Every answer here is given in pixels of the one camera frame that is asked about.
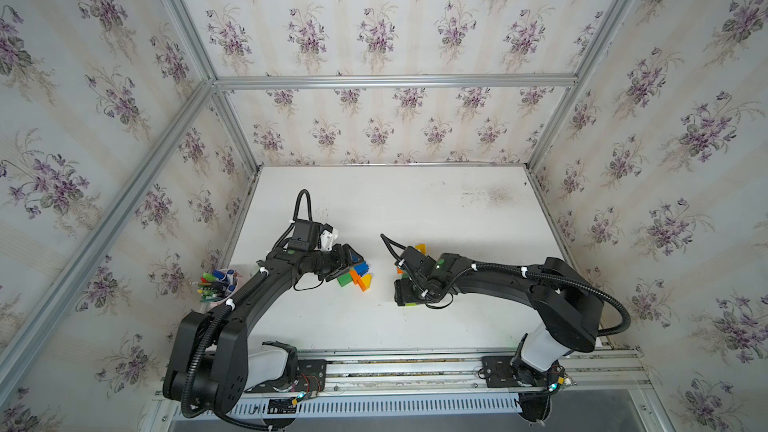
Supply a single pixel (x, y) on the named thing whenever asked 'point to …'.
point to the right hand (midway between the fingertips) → (408, 299)
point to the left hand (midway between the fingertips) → (358, 264)
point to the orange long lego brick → (357, 280)
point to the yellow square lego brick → (422, 247)
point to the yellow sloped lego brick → (367, 279)
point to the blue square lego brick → (361, 268)
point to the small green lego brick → (344, 279)
